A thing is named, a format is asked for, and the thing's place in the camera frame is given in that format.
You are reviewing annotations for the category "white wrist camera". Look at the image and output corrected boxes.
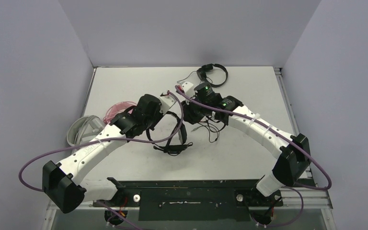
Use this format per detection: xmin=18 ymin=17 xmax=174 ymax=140
xmin=159 ymin=94 xmax=176 ymax=115
xmin=179 ymin=81 xmax=195 ymax=97

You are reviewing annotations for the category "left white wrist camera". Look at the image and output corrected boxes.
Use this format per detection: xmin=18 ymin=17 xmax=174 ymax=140
xmin=159 ymin=94 xmax=176 ymax=115

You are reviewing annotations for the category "aluminium frame rail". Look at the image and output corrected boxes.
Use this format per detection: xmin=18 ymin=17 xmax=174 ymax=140
xmin=43 ymin=187 xmax=336 ymax=230

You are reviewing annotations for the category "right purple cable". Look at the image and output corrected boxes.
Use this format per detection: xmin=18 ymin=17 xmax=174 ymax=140
xmin=175 ymin=85 xmax=333 ymax=229

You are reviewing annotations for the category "black headset with microphone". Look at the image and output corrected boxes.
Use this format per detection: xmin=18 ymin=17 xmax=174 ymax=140
xmin=145 ymin=111 xmax=226 ymax=157

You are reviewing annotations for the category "white grey gaming headset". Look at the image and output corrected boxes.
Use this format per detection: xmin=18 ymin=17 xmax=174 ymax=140
xmin=66 ymin=115 xmax=105 ymax=146

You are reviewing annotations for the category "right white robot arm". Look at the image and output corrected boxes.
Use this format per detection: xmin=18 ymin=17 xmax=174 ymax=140
xmin=175 ymin=82 xmax=312 ymax=205

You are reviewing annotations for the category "small black on-ear headphones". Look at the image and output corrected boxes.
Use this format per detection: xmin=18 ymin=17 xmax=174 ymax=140
xmin=176 ymin=63 xmax=229 ymax=89

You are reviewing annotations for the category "pink headset with cable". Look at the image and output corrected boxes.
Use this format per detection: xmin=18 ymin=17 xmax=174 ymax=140
xmin=103 ymin=101 xmax=137 ymax=124

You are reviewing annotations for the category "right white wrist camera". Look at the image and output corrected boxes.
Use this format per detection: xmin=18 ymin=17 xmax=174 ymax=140
xmin=179 ymin=81 xmax=195 ymax=97

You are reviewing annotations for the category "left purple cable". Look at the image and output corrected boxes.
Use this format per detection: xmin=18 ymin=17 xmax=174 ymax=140
xmin=18 ymin=91 xmax=185 ymax=230

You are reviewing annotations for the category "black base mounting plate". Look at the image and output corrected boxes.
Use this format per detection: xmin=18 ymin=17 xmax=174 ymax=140
xmin=103 ymin=179 xmax=283 ymax=221

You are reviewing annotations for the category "purple cable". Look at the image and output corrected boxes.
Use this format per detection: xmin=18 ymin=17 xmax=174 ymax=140
xmin=175 ymin=85 xmax=333 ymax=229
xmin=18 ymin=91 xmax=185 ymax=230

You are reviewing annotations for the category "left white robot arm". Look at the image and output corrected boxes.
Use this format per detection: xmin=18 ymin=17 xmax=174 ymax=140
xmin=42 ymin=94 xmax=176 ymax=214

